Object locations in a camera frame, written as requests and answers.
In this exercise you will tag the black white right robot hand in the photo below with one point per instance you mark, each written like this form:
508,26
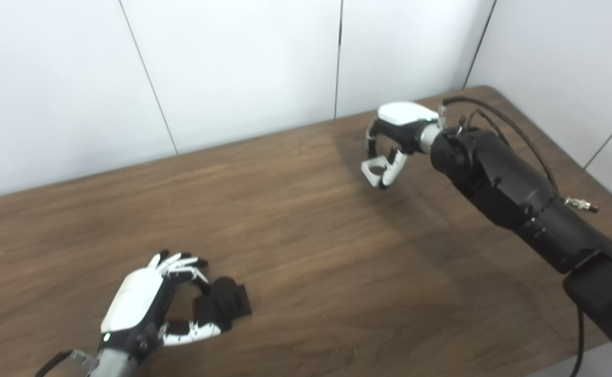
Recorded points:
405,112

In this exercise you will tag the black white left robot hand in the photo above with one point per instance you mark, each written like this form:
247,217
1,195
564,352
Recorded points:
130,303

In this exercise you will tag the white square piece with hole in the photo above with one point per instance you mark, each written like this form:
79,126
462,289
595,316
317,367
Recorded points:
370,175

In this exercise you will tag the black peg with square base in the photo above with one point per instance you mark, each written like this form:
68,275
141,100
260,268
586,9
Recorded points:
227,301

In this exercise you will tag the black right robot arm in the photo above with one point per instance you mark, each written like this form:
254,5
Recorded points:
515,188

